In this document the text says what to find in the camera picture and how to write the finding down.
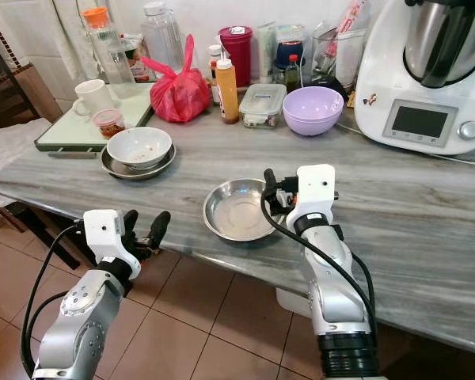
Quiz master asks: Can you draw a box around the purple plastic bowl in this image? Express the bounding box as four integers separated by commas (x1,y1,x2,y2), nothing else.
283,86,345,136

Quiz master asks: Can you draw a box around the clear plastic jug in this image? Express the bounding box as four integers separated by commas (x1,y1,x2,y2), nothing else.
313,26,367,89

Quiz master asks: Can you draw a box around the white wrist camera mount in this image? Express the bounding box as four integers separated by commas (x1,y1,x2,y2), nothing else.
285,164,338,224
83,209,142,279

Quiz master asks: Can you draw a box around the white plastic bag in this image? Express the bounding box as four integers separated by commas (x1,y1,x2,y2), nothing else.
0,119,52,183

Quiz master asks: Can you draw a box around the clear lidded food container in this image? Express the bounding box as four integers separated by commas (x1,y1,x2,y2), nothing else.
239,83,287,128

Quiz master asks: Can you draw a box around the clear bottle with orange cap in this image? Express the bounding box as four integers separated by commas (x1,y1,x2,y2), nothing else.
82,6,135,100

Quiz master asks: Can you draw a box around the shallow steel dish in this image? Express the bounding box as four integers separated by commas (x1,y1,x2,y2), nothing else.
203,178,279,242
100,145,177,181

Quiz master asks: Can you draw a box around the white ceramic bowl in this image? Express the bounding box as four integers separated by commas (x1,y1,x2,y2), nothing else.
107,127,173,170

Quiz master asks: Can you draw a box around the white hanging towel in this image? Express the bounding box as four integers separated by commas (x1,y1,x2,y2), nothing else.
51,0,105,61

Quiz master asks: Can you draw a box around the dark wooden chair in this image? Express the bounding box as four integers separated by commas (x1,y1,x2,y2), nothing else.
0,32,54,131

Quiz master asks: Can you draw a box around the pale green tray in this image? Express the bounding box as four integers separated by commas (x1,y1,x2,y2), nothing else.
34,105,151,153

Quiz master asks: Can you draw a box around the white mug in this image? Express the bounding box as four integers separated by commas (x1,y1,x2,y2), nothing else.
73,79,116,118

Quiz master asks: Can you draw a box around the dark bottle with red cap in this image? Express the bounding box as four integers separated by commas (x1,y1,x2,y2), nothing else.
285,54,302,90

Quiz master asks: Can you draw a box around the maroon lidded canister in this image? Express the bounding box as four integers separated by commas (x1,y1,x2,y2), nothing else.
218,26,254,86

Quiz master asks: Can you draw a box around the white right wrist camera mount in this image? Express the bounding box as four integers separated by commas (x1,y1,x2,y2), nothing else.
285,164,338,224

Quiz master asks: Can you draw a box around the orange sauce squeeze bottle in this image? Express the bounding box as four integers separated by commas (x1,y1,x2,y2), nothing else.
215,58,240,124

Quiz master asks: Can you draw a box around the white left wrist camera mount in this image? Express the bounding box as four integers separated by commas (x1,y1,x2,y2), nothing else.
83,209,142,279

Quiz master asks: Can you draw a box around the pink patterned packet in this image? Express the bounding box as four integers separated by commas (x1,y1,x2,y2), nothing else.
325,0,371,56

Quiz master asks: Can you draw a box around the clear bottle with white cap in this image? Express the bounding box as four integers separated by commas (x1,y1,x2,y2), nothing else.
141,2,184,72

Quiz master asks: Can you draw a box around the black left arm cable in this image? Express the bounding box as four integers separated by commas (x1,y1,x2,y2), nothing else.
20,223,86,379

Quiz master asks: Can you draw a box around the blue jar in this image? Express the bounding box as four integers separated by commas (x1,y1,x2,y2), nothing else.
274,40,306,80

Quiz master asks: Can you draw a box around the white kitchen cooking machine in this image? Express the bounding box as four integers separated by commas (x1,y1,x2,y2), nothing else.
354,0,475,156

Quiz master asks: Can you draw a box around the grey appliance power cable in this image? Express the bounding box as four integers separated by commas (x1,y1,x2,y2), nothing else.
336,119,475,167

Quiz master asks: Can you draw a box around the red plastic bag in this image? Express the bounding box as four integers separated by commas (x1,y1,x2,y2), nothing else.
139,34,211,124

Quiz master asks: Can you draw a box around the small red-lidded jar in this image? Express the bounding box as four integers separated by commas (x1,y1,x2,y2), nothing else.
93,109,125,139

